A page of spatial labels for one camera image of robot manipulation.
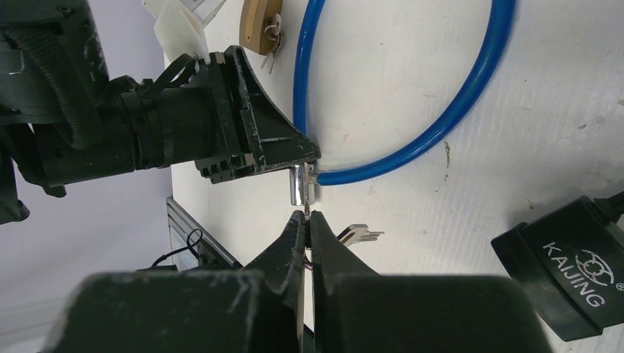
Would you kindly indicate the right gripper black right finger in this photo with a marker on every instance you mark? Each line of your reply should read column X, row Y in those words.
column 357, row 309

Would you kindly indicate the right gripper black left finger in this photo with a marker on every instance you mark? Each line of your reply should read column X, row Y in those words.
column 257, row 308

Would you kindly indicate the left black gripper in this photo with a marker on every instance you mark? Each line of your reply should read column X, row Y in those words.
column 248, row 132

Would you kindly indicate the cable lock silver keys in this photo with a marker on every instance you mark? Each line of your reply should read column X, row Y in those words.
column 358, row 234

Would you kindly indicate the small silver key bunch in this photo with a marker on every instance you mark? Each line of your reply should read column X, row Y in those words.
column 273, row 33

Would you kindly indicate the brass padlock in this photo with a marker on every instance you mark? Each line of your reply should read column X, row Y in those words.
column 254, row 16

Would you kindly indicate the small black padlock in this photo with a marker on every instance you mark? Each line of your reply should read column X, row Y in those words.
column 570, row 264

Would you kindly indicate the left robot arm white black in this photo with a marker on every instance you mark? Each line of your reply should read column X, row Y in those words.
column 64, row 120

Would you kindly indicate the aluminium frame rail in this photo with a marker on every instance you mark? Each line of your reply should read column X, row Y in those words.
column 206, row 252

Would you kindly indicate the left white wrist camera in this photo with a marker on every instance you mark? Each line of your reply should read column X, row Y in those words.
column 179, row 25

